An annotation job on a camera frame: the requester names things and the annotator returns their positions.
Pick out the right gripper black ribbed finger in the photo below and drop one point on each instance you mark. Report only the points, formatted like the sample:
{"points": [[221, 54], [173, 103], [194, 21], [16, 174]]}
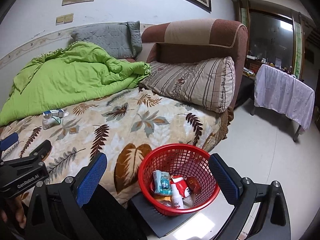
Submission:
{"points": [[39, 154]]}

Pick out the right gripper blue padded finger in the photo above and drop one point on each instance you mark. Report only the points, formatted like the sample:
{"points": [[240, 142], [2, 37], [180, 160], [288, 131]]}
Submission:
{"points": [[8, 141]]}

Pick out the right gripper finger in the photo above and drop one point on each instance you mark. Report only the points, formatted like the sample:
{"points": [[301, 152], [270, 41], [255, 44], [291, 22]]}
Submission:
{"points": [[88, 178], [227, 178]]}

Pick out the red wrapper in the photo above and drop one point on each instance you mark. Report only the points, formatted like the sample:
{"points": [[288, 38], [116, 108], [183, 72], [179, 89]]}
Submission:
{"points": [[193, 185]]}

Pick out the red white cigarette pack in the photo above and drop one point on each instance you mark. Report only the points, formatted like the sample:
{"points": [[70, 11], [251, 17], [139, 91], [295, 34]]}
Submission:
{"points": [[181, 185]]}

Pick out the white tube red print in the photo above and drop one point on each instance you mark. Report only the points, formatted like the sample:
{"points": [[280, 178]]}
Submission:
{"points": [[176, 198]]}

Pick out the orange cardboard box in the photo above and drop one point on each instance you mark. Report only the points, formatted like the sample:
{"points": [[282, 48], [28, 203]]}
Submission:
{"points": [[164, 200]]}

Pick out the teal cartoon tissue pack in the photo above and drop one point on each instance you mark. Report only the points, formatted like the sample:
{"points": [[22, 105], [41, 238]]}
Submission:
{"points": [[162, 183]]}

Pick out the left hand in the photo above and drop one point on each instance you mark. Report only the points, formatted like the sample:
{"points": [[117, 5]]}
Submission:
{"points": [[12, 208]]}

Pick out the blue white box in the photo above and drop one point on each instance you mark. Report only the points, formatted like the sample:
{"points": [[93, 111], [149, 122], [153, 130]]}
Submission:
{"points": [[59, 113]]}

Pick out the red plastic mesh basket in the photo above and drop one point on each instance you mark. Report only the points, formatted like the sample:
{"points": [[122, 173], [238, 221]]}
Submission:
{"points": [[184, 166]]}

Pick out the leaf pattern blanket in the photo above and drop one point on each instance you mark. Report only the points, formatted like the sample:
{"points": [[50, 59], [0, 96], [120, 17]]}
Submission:
{"points": [[125, 126]]}

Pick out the black stool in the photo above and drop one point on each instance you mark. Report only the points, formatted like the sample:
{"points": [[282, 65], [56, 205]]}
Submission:
{"points": [[151, 220]]}

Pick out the green quilt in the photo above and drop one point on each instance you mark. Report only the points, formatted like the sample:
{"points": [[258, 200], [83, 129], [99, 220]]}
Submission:
{"points": [[81, 72]]}

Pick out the striped beige pillow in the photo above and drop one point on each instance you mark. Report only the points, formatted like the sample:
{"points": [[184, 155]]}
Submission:
{"points": [[209, 83]]}

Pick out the table with white cloth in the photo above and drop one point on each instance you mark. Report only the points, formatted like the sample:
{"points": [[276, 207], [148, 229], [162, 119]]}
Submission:
{"points": [[284, 94]]}

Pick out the grey quilted pillow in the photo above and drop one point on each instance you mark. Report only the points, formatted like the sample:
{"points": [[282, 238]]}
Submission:
{"points": [[120, 40]]}

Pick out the brown sofa headboard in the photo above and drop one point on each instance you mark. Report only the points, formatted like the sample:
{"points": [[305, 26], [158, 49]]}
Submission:
{"points": [[192, 41]]}

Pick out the beige wall switches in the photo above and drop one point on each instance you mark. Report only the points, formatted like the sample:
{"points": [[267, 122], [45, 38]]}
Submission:
{"points": [[64, 19]]}

